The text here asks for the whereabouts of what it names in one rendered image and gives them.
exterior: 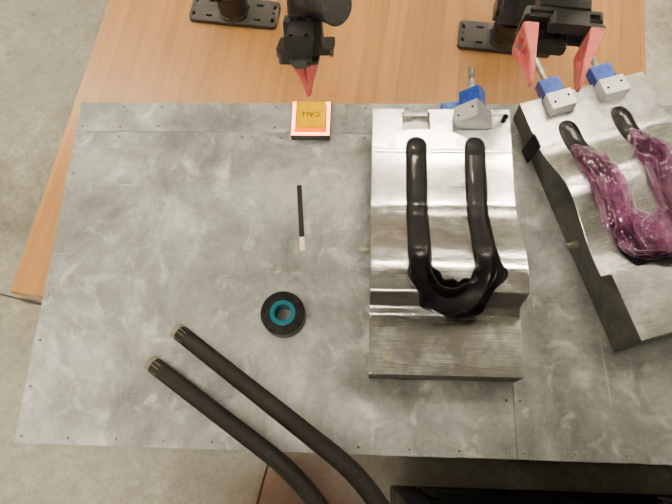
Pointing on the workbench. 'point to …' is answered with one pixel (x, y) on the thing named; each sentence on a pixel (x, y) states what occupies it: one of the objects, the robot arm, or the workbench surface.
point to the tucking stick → (300, 218)
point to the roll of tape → (281, 309)
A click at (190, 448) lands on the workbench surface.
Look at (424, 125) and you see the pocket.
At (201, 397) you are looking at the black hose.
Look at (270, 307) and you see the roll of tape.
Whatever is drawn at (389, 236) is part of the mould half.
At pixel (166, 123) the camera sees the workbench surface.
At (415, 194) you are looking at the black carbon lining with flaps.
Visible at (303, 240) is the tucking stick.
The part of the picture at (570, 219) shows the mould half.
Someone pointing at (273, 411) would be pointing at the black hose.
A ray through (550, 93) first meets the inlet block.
